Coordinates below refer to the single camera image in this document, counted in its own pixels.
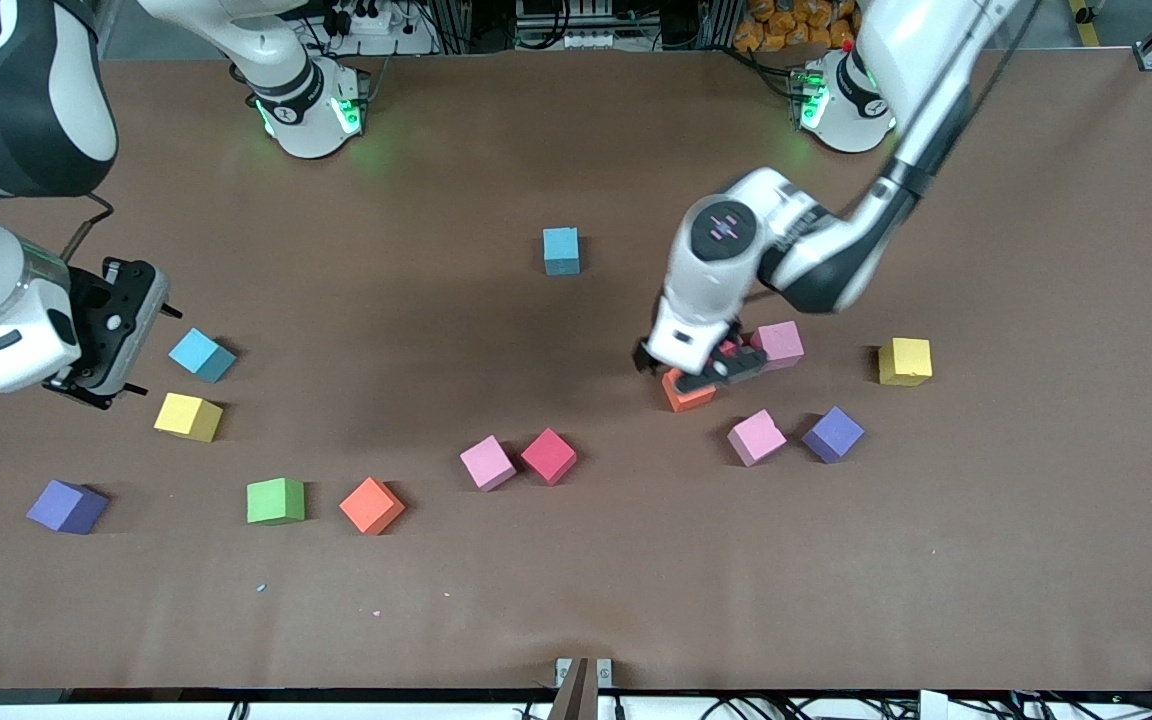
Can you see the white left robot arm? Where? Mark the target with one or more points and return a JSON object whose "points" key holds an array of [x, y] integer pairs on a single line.
{"points": [[806, 250]]}

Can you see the pile of orange items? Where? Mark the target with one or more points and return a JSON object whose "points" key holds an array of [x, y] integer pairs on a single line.
{"points": [[786, 28]]}

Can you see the green foam cube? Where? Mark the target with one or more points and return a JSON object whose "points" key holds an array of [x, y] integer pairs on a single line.
{"points": [[275, 501]]}

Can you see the yellow foam cube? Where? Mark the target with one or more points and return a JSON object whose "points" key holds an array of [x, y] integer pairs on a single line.
{"points": [[904, 361], [186, 415]]}

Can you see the teal foam cube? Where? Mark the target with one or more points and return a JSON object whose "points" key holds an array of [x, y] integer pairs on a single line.
{"points": [[198, 352], [561, 250]]}

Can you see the orange foam cube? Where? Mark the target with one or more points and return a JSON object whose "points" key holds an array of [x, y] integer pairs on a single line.
{"points": [[371, 505], [681, 399]]}

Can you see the purple foam cube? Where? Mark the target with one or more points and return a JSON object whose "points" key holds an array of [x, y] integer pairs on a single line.
{"points": [[64, 504], [832, 434]]}

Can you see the brown table cover sheet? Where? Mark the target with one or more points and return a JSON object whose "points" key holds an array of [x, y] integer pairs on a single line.
{"points": [[576, 580]]}

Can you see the small white box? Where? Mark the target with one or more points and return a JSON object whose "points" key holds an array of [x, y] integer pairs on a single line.
{"points": [[933, 705]]}

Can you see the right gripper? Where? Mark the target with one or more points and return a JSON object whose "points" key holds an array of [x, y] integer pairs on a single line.
{"points": [[89, 303]]}

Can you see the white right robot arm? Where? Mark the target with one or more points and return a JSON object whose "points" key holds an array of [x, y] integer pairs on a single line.
{"points": [[16, 100]]}

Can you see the metal bracket with wooden stick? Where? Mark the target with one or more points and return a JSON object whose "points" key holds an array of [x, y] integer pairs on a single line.
{"points": [[581, 690]]}

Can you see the pink foam cube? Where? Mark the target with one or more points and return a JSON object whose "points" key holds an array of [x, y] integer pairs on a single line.
{"points": [[756, 437], [487, 463], [782, 342]]}

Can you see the red foam cube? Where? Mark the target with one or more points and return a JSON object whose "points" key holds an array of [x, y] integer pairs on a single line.
{"points": [[732, 348], [548, 456]]}

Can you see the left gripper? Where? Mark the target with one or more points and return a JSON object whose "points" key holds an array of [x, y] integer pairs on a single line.
{"points": [[733, 350]]}

